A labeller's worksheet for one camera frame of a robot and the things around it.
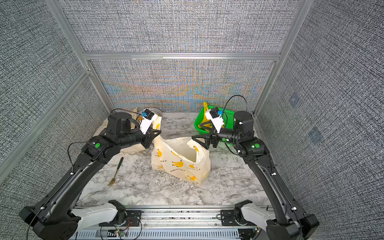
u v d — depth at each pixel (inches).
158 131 25.5
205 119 42.3
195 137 22.7
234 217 28.6
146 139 22.7
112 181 33.9
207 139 21.1
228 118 20.4
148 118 21.7
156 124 24.3
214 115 20.9
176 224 28.8
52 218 14.7
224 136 21.8
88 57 34.8
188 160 24.9
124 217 26.9
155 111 46.3
